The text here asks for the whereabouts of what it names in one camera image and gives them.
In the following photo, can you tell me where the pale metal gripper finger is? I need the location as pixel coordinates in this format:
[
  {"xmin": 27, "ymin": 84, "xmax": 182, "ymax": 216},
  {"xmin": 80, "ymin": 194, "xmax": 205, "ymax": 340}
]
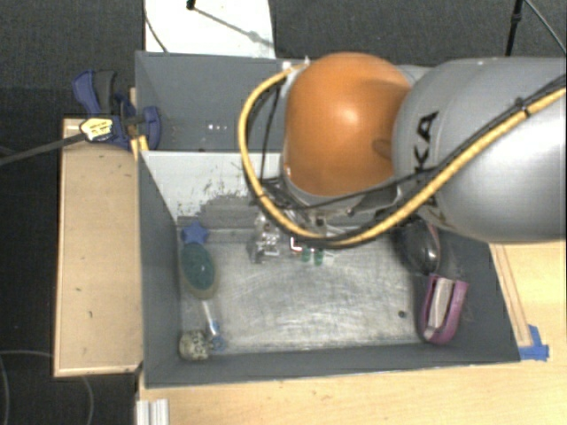
[
  {"xmin": 245, "ymin": 235, "xmax": 282, "ymax": 266},
  {"xmin": 252, "ymin": 213, "xmax": 273, "ymax": 239}
]

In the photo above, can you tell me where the beige speckled ball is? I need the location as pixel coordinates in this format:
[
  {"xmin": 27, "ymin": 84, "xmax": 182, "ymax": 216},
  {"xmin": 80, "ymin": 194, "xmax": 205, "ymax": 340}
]
[{"xmin": 178, "ymin": 329, "xmax": 211, "ymax": 362}]

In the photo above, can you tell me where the blue star-shaped toy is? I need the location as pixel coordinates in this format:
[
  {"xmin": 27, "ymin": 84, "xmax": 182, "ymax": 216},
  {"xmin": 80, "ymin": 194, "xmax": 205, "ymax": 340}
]
[{"xmin": 180, "ymin": 220, "xmax": 211, "ymax": 245}]

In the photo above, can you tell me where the pale wood flat board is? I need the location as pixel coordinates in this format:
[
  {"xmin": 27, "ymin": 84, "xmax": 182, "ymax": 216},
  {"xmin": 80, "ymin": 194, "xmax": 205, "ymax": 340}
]
[{"xmin": 52, "ymin": 117, "xmax": 144, "ymax": 378}]

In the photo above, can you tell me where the grey metal bin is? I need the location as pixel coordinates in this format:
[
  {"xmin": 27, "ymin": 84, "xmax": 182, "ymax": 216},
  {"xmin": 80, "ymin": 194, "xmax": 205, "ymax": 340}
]
[{"xmin": 134, "ymin": 50, "xmax": 522, "ymax": 390}]

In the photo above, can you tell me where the black computer mouse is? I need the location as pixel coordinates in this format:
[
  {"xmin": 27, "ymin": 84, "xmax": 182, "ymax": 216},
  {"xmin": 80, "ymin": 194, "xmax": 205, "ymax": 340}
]
[{"xmin": 393, "ymin": 219, "xmax": 443, "ymax": 276}]

